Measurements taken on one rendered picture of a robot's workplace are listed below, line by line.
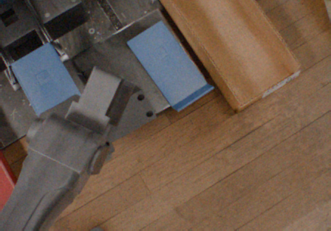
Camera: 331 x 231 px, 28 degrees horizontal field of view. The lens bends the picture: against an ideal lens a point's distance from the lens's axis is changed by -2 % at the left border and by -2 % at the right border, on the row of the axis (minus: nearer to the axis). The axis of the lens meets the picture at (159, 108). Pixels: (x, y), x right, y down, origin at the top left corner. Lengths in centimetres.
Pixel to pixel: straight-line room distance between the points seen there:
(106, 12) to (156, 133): 23
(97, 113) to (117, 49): 35
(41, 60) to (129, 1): 21
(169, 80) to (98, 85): 32
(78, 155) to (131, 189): 37
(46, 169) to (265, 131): 49
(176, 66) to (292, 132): 22
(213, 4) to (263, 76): 16
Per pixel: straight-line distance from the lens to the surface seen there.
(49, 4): 110
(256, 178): 109
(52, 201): 71
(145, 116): 88
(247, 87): 112
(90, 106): 79
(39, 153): 73
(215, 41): 114
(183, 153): 109
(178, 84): 109
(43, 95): 104
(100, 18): 117
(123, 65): 111
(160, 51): 111
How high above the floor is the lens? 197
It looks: 75 degrees down
